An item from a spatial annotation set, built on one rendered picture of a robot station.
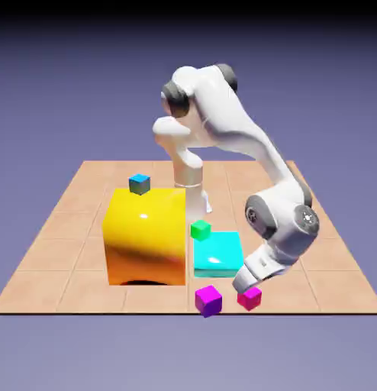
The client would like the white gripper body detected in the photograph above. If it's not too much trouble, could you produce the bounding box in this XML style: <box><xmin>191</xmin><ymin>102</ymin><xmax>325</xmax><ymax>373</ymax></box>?
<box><xmin>231</xmin><ymin>244</ymin><xmax>292</xmax><ymax>294</ymax></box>

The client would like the small pink cube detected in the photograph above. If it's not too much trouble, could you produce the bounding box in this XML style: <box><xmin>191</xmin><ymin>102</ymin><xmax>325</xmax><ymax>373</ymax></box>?
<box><xmin>237</xmin><ymin>286</ymin><xmax>263</xmax><ymax>312</ymax></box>

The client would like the small purple cube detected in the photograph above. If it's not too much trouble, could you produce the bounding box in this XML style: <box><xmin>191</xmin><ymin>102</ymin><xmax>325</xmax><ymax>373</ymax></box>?
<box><xmin>195</xmin><ymin>284</ymin><xmax>224</xmax><ymax>318</ymax></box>

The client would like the small green cube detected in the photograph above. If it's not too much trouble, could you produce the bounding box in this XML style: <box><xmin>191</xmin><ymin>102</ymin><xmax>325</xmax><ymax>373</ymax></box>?
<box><xmin>190</xmin><ymin>219</ymin><xmax>212</xmax><ymax>241</ymax></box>

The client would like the small blue cube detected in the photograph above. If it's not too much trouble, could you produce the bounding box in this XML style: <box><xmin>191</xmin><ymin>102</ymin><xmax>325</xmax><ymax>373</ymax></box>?
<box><xmin>128</xmin><ymin>173</ymin><xmax>152</xmax><ymax>196</ymax></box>

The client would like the large cyan box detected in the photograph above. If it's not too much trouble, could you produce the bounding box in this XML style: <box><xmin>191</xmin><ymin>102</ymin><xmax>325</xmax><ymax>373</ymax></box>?
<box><xmin>192</xmin><ymin>231</ymin><xmax>245</xmax><ymax>279</ymax></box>

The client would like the large yellow box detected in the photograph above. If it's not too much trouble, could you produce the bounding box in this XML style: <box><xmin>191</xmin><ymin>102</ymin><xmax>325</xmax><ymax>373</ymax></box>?
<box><xmin>101</xmin><ymin>186</ymin><xmax>188</xmax><ymax>287</ymax></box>

